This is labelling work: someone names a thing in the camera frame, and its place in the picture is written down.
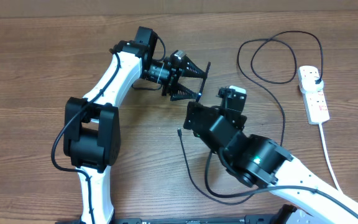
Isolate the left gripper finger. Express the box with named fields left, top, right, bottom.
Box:
left=170, top=83, right=198, bottom=101
left=182, top=59, right=208, bottom=78

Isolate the blue Samsung Galaxy smartphone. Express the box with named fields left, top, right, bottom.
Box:
left=196, top=62, right=211, bottom=102

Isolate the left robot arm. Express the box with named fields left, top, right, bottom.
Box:
left=61, top=27, right=208, bottom=223

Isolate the white charger plug adapter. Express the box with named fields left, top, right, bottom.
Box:
left=300, top=78, right=324, bottom=94

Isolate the white power strip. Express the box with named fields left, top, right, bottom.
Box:
left=298, top=65, right=330, bottom=124

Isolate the brown cardboard backdrop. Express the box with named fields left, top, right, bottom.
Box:
left=0, top=0, right=358, bottom=18

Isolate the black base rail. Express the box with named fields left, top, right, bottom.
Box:
left=54, top=203, right=298, bottom=224

